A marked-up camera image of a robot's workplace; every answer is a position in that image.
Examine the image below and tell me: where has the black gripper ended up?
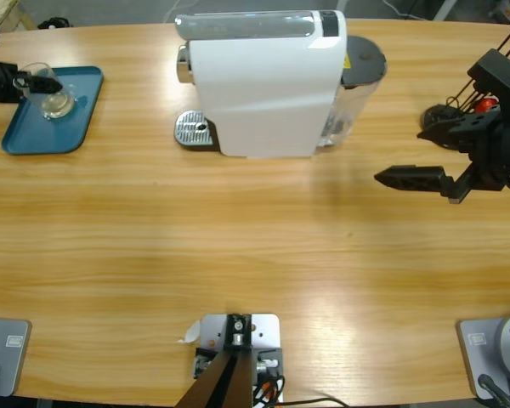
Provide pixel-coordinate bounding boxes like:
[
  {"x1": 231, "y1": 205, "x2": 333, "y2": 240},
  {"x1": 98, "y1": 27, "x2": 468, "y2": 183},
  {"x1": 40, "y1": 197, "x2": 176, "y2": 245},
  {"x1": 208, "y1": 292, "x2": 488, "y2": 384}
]
[
  {"x1": 373, "y1": 110, "x2": 510, "y2": 205},
  {"x1": 0, "y1": 62, "x2": 64, "y2": 105}
]

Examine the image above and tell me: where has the clear drinking glass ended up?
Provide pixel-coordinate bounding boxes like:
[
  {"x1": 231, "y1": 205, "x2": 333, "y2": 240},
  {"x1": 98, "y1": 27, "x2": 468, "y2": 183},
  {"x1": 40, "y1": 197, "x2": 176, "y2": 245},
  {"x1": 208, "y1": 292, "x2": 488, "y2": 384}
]
[{"x1": 19, "y1": 62, "x2": 76, "y2": 120}]

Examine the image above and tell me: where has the grey coffee machine lever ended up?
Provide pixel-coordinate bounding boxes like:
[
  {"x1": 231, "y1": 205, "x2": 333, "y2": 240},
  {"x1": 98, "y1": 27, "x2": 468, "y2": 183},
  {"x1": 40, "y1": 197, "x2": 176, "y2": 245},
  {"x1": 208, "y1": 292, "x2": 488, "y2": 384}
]
[{"x1": 173, "y1": 11, "x2": 320, "y2": 42}]

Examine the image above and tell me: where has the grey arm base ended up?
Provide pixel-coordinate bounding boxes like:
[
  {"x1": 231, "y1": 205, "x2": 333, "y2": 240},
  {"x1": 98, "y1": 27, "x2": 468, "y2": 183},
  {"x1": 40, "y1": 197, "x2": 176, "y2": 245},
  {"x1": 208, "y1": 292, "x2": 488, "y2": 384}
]
[
  {"x1": 456, "y1": 313, "x2": 510, "y2": 400},
  {"x1": 0, "y1": 317, "x2": 32, "y2": 397}
]

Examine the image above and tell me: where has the red coffee capsule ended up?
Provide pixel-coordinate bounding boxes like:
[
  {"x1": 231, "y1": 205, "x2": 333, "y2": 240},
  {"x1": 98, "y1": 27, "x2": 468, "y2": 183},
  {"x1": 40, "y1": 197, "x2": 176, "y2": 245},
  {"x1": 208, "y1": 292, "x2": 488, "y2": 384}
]
[{"x1": 475, "y1": 96, "x2": 499, "y2": 114}]

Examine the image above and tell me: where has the white capsule coffee machine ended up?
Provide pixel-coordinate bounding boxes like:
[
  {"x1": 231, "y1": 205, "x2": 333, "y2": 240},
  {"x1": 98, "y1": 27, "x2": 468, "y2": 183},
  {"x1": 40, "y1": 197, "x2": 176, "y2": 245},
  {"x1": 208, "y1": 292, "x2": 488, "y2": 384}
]
[{"x1": 173, "y1": 8, "x2": 349, "y2": 161}]

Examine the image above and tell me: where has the black capsule holder with rods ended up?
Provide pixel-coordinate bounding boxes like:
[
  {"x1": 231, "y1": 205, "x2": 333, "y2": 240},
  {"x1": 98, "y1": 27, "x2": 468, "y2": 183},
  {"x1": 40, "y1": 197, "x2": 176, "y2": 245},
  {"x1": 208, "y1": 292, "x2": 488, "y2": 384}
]
[{"x1": 420, "y1": 27, "x2": 510, "y2": 148}]

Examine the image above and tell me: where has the teal plastic tray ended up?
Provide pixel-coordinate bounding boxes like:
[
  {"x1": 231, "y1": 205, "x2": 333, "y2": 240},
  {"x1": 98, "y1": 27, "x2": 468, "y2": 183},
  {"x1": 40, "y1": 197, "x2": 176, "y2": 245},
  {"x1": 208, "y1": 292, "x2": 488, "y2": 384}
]
[{"x1": 0, "y1": 65, "x2": 105, "y2": 156}]

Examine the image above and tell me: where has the clear water tank dark lid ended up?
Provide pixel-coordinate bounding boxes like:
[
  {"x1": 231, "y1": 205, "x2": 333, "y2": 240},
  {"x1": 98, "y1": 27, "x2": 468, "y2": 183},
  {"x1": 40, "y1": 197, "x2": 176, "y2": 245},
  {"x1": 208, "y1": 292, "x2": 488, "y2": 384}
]
[{"x1": 316, "y1": 35, "x2": 388, "y2": 153}]

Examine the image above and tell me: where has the metal drip tray grate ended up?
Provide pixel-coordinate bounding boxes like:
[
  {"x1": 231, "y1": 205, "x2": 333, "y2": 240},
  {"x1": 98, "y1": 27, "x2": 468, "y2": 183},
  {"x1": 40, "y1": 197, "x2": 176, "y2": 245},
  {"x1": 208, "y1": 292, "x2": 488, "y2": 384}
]
[{"x1": 173, "y1": 109, "x2": 216, "y2": 148}]

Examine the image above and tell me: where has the white paper scrap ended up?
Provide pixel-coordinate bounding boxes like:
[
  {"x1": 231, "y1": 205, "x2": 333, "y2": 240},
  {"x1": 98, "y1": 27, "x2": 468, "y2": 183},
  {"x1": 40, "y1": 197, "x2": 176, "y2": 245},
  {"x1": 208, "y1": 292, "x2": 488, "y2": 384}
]
[{"x1": 177, "y1": 320, "x2": 201, "y2": 344}]

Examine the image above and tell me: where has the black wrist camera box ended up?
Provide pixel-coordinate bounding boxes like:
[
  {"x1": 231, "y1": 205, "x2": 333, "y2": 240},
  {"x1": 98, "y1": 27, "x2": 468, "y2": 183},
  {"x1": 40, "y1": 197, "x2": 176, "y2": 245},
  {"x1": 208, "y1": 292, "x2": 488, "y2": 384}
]
[{"x1": 467, "y1": 48, "x2": 510, "y2": 111}]

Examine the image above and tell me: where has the white floor cable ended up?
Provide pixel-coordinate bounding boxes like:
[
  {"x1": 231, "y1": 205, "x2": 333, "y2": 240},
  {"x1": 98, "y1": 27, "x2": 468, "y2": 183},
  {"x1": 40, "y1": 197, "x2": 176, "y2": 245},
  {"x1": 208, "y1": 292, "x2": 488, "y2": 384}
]
[
  {"x1": 163, "y1": 0, "x2": 184, "y2": 22},
  {"x1": 382, "y1": 0, "x2": 426, "y2": 20}
]

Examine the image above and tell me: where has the black base cable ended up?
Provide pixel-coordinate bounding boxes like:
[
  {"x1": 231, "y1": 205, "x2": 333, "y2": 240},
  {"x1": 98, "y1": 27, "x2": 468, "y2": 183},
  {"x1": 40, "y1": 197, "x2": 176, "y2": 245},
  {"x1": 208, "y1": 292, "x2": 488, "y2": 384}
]
[{"x1": 478, "y1": 373, "x2": 510, "y2": 408}]

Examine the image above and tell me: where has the white mount block dark post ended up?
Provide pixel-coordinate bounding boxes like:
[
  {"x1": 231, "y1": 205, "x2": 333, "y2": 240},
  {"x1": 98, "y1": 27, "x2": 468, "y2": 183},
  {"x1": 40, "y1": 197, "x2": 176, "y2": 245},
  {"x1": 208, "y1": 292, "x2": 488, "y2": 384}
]
[{"x1": 173, "y1": 313, "x2": 286, "y2": 408}]

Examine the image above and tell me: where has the black mount cable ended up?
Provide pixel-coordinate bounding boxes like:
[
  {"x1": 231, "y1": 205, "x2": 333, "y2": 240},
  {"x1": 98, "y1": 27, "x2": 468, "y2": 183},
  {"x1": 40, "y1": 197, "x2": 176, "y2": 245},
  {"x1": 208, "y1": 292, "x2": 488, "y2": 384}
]
[{"x1": 280, "y1": 397, "x2": 349, "y2": 408}]

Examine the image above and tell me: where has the orange white cable bundle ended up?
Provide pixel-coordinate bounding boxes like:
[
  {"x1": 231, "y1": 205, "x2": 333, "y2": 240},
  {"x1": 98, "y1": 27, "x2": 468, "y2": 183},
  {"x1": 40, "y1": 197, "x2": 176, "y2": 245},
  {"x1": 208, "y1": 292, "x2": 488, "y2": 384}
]
[{"x1": 252, "y1": 376, "x2": 286, "y2": 405}]

